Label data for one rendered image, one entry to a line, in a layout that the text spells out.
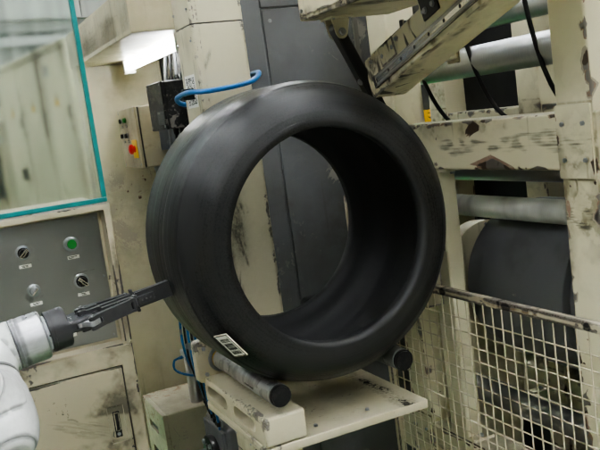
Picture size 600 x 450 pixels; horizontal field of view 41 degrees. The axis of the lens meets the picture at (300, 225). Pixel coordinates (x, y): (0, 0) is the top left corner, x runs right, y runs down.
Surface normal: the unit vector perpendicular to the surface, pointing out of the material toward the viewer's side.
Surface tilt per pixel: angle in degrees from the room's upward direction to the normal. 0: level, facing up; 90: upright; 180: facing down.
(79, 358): 90
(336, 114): 79
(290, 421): 90
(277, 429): 90
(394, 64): 90
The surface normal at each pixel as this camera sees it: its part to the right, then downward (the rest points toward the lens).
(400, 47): -0.90, 0.18
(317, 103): 0.40, -0.11
